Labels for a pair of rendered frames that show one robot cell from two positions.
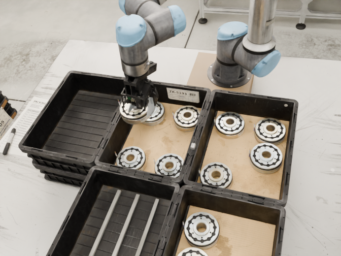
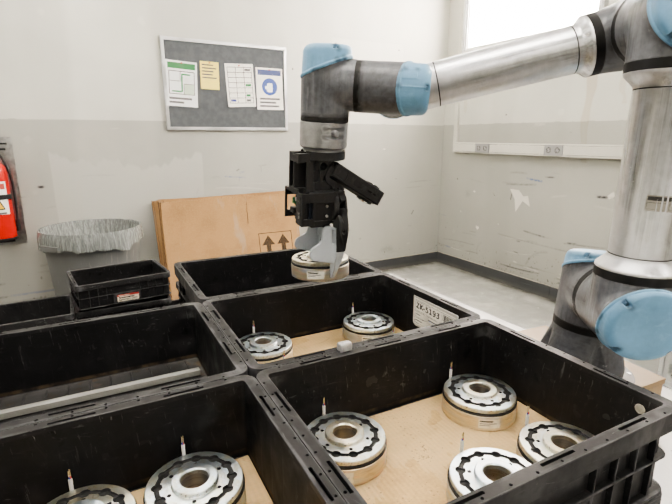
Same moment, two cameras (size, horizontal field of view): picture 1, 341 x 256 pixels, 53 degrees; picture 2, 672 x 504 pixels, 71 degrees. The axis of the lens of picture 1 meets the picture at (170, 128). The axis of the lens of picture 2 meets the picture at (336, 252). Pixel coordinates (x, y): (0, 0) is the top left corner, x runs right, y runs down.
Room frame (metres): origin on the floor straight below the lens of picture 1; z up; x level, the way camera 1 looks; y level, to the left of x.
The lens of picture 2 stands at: (0.13, -0.40, 1.22)
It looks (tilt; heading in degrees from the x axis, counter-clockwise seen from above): 14 degrees down; 36
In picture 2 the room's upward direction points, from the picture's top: straight up
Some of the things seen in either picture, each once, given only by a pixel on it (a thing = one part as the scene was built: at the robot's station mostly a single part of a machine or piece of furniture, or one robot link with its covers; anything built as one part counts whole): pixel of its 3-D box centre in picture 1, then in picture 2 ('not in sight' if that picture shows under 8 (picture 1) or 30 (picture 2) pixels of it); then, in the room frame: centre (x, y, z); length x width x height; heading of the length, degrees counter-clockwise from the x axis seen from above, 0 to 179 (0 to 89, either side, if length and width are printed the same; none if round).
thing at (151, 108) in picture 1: (149, 109); (325, 253); (0.73, 0.05, 1.03); 0.06 x 0.03 x 0.09; 154
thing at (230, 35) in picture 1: (233, 41); (596, 285); (1.07, -0.31, 0.96); 0.13 x 0.12 x 0.14; 28
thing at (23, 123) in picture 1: (33, 125); not in sight; (1.08, 0.61, 0.70); 0.33 x 0.23 x 0.01; 155
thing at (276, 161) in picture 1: (266, 155); (496, 479); (0.58, -0.29, 0.86); 0.10 x 0.10 x 0.01
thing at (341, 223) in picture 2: (149, 94); (337, 225); (0.75, 0.04, 1.08); 0.05 x 0.02 x 0.09; 64
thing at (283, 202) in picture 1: (244, 140); (453, 397); (0.62, -0.22, 0.92); 0.40 x 0.30 x 0.02; 154
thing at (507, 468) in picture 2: (266, 155); (497, 475); (0.58, -0.29, 0.86); 0.05 x 0.05 x 0.01
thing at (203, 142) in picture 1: (243, 150); (451, 434); (0.62, -0.22, 0.87); 0.40 x 0.30 x 0.11; 154
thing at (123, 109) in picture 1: (134, 106); (320, 258); (0.78, 0.10, 1.01); 0.10 x 0.10 x 0.01
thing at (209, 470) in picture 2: (201, 227); (194, 480); (0.39, -0.03, 0.86); 0.05 x 0.05 x 0.01
